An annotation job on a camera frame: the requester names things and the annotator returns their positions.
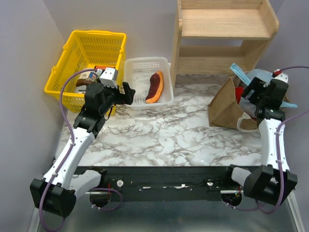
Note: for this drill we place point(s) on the brown burlap tote bag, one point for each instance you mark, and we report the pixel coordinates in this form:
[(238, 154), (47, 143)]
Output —
[(225, 112)]

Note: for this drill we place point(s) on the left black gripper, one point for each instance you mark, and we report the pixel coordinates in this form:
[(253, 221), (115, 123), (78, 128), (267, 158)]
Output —
[(119, 95)]

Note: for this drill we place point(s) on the white small cup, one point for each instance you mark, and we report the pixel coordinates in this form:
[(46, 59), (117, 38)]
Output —
[(80, 90)]

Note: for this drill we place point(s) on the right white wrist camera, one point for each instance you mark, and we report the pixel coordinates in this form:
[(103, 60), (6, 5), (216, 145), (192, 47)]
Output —
[(279, 75)]

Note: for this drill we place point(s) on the white plastic tray basket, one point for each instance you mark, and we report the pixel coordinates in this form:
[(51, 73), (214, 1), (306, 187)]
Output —
[(138, 71)]

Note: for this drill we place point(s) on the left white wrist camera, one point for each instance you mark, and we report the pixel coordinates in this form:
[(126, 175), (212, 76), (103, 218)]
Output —
[(109, 77)]

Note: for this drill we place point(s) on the wooden shelf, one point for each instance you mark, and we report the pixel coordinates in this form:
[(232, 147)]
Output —
[(210, 35)]

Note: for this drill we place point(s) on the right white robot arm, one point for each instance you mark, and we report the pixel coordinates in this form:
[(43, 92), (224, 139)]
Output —
[(272, 181)]

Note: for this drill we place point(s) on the white brown-lid jar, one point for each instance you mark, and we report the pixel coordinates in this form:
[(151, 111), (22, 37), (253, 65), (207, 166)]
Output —
[(87, 78)]

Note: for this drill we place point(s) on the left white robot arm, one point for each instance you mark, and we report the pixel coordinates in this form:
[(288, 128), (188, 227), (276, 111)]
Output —
[(57, 192)]

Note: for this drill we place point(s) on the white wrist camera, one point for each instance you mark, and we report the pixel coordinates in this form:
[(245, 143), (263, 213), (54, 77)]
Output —
[(279, 75), (109, 77)]

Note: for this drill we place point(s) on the yellow plastic shopping basket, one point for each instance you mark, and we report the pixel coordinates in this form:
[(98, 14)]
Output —
[(86, 49)]

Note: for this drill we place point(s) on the light blue plastic bag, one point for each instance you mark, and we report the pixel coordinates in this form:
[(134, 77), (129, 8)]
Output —
[(243, 75)]

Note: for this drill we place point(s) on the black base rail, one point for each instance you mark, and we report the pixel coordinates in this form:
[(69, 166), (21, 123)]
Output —
[(162, 184)]

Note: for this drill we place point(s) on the red candy bag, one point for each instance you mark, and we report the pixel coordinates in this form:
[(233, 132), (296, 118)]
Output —
[(239, 91)]

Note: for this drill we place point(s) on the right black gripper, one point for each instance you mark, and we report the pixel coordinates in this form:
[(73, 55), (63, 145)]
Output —
[(252, 87)]

